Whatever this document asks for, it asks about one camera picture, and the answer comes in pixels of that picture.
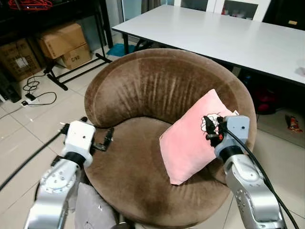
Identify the pink pillow with cartoon print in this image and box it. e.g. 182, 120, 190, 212
159, 89, 239, 186

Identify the brown round velvet sofa chair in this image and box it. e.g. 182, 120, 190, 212
84, 48, 258, 228

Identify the teal floor mat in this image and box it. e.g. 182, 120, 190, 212
105, 42, 127, 57

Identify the red appliance under table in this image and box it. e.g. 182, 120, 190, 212
250, 86, 283, 115

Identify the small printed cardboard box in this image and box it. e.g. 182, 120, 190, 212
56, 43, 92, 70

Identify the grey fabric cushion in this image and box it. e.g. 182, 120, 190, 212
73, 182, 118, 229

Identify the orange snack bag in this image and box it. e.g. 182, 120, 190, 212
285, 114, 304, 134

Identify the large plain cardboard box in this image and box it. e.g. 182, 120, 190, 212
38, 22, 87, 59

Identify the white rectangular table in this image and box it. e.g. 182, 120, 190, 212
112, 5, 305, 86

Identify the dark labelled cardboard box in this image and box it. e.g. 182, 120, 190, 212
0, 39, 41, 81

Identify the black metal rack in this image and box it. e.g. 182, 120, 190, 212
0, 0, 113, 91

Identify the white framed cabinet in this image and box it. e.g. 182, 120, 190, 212
173, 0, 273, 22

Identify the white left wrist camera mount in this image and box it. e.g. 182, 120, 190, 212
62, 121, 96, 156

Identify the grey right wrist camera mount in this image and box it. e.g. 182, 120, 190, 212
217, 115, 250, 149

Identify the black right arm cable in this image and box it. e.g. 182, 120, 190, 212
223, 128, 300, 229

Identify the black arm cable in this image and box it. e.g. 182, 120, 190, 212
0, 131, 65, 192
223, 128, 300, 229

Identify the power strip with black cable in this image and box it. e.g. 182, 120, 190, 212
21, 71, 58, 107

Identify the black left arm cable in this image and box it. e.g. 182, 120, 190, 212
0, 131, 65, 192

